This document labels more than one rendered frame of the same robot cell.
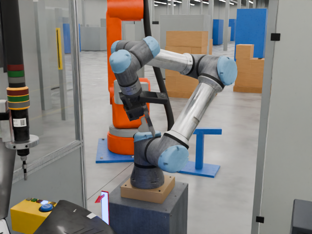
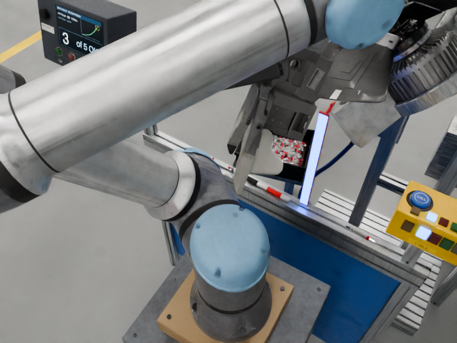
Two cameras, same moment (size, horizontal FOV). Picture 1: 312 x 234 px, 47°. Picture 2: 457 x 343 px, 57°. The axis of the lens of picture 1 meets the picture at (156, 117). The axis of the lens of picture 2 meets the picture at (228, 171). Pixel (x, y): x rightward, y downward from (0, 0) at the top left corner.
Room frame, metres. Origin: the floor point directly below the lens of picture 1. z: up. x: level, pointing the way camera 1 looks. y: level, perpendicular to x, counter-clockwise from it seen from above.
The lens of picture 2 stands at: (1.78, 0.10, 1.80)
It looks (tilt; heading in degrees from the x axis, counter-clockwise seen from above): 50 degrees down; 191
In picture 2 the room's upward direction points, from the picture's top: straight up
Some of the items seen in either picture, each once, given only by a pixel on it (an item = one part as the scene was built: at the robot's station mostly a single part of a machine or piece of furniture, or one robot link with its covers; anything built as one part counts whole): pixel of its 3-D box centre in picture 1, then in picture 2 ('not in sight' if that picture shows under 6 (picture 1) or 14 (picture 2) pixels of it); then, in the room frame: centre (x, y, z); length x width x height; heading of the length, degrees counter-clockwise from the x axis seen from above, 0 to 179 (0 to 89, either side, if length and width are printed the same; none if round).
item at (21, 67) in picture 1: (15, 66); not in sight; (0.75, 0.29, 1.63); 0.03 x 0.03 x 0.01
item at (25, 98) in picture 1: (18, 97); not in sight; (0.75, 0.29, 1.57); 0.04 x 0.04 x 0.01
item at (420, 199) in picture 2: (46, 207); (420, 199); (1.17, 0.39, 1.08); 0.04 x 0.04 x 0.02
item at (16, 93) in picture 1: (17, 91); not in sight; (0.75, 0.29, 1.58); 0.04 x 0.04 x 0.01
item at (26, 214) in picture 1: (37, 218); (432, 223); (1.19, 0.44, 1.02); 0.16 x 0.10 x 0.11; 69
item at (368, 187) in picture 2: not in sight; (366, 192); (0.66, 0.44, 0.46); 0.09 x 0.04 x 0.91; 159
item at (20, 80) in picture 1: (16, 79); not in sight; (0.75, 0.29, 1.60); 0.03 x 0.03 x 0.01
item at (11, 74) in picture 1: (16, 73); not in sight; (0.75, 0.29, 1.62); 0.03 x 0.03 x 0.01
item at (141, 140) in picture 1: (148, 146); (228, 254); (1.46, 0.03, 1.21); 0.13 x 0.12 x 0.14; 37
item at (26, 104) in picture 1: (18, 103); not in sight; (0.75, 0.29, 1.55); 0.04 x 0.04 x 0.01
